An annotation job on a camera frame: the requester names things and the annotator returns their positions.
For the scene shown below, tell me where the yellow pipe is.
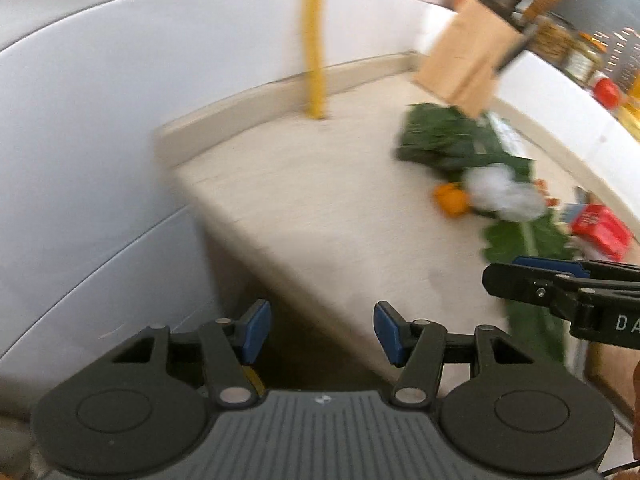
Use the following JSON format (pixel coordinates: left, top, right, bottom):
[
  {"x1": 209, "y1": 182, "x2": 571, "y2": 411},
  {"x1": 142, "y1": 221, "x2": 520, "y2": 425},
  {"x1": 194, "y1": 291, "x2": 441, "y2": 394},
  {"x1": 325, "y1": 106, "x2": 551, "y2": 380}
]
[{"x1": 300, "y1": 0, "x2": 333, "y2": 121}]

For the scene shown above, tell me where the wooden knife block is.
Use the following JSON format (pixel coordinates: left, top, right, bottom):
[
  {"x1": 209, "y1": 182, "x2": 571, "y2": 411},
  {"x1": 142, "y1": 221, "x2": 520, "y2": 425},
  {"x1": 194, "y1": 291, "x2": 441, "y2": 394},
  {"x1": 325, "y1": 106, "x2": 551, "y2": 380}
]
[{"x1": 411, "y1": 0, "x2": 528, "y2": 118}]

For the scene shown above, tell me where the red box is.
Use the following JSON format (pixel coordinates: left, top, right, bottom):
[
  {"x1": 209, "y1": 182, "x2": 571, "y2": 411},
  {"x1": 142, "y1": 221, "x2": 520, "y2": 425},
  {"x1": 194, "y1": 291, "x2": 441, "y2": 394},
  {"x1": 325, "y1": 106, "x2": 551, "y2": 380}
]
[{"x1": 570, "y1": 204, "x2": 633, "y2": 261}]

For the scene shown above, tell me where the wooden cutting board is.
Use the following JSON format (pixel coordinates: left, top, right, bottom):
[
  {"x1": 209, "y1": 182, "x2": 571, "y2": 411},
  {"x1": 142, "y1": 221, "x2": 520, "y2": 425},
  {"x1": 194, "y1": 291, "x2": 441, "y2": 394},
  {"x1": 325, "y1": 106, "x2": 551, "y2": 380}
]
[{"x1": 582, "y1": 345, "x2": 640, "y2": 431}]

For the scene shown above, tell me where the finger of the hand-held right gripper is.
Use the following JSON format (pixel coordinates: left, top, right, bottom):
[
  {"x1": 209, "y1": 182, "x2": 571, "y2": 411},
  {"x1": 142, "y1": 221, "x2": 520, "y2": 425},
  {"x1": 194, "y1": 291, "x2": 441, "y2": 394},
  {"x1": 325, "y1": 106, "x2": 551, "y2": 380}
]
[
  {"x1": 512, "y1": 256, "x2": 640, "y2": 281},
  {"x1": 482, "y1": 262, "x2": 586, "y2": 313}
]

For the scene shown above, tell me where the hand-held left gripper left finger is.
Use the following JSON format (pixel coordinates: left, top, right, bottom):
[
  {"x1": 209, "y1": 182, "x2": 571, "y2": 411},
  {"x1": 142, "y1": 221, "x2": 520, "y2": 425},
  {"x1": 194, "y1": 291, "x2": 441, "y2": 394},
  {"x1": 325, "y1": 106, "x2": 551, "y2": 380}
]
[{"x1": 107, "y1": 299, "x2": 273, "y2": 407}]

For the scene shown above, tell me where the clear plastic bag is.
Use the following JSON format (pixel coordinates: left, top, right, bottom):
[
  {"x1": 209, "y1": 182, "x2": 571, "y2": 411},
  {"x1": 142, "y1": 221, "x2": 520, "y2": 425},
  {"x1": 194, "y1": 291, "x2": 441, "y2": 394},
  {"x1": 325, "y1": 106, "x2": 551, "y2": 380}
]
[{"x1": 462, "y1": 164, "x2": 546, "y2": 221}]

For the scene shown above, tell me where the red tomato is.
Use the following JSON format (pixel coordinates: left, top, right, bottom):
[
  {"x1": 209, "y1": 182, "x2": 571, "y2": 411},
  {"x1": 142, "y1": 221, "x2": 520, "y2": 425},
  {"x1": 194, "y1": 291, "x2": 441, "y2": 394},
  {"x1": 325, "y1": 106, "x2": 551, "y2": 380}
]
[{"x1": 592, "y1": 77, "x2": 623, "y2": 108}]

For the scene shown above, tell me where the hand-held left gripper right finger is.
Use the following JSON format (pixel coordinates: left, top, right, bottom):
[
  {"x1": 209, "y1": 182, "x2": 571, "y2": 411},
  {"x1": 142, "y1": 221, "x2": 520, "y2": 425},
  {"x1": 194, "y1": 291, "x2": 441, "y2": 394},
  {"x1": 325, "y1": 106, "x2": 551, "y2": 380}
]
[{"x1": 373, "y1": 301, "x2": 538, "y2": 408}]

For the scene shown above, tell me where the green milk carton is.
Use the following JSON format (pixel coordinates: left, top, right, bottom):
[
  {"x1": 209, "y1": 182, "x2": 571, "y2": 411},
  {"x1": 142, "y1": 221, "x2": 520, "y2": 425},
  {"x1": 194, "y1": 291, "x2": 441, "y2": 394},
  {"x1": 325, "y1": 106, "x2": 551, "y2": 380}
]
[{"x1": 482, "y1": 112, "x2": 526, "y2": 158}]

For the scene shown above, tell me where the large green leaf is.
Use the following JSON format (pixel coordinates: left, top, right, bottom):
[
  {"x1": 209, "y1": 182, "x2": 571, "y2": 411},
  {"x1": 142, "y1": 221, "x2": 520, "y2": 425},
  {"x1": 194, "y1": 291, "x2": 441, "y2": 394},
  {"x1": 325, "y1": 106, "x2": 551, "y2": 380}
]
[{"x1": 482, "y1": 210, "x2": 576, "y2": 366}]

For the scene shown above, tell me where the yellow dish soap bottle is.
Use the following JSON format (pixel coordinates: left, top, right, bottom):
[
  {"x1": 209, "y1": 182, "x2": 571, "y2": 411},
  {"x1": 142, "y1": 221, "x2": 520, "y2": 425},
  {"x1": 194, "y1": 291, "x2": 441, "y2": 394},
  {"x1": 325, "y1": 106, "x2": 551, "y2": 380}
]
[{"x1": 617, "y1": 95, "x2": 640, "y2": 133}]

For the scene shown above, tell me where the dark green leaf bunch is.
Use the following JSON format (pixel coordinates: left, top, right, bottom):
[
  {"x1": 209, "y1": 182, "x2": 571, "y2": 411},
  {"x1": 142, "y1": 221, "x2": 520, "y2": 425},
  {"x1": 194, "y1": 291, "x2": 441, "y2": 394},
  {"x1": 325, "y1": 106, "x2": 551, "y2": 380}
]
[{"x1": 395, "y1": 102, "x2": 536, "y2": 181}]

